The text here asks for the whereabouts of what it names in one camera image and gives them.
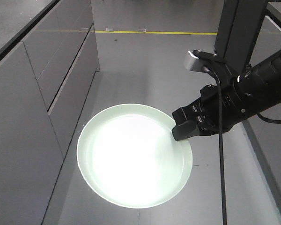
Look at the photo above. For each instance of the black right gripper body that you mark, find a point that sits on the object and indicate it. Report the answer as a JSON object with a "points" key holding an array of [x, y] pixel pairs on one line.
{"points": [[209, 112]]}

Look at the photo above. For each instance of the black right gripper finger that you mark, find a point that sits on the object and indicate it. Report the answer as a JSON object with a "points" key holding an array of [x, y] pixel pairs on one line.
{"points": [[185, 131]]}

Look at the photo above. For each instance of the mint green round plate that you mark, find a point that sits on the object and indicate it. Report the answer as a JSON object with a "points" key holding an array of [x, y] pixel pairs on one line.
{"points": [[128, 156]]}

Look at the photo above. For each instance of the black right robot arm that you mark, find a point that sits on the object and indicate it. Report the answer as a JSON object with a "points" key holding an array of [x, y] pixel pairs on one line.
{"points": [[237, 97]]}

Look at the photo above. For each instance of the dark tall cabinet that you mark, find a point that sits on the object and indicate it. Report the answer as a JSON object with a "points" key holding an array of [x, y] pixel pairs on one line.
{"points": [[238, 31]]}

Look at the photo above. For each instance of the grey kitchen counter cabinet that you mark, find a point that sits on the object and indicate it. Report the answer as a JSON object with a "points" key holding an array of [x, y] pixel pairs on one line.
{"points": [[48, 58]]}

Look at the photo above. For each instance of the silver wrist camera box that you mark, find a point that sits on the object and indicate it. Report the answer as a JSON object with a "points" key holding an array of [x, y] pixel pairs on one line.
{"points": [[195, 60]]}

